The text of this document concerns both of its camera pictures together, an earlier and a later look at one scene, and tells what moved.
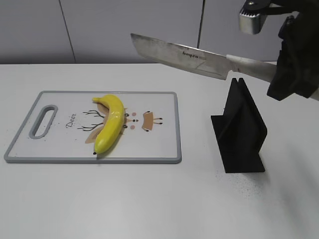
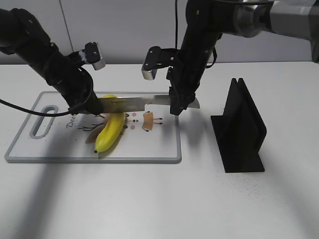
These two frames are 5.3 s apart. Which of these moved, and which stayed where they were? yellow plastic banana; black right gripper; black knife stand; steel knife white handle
Moved: steel knife white handle; black right gripper
Stayed: black knife stand; yellow plastic banana
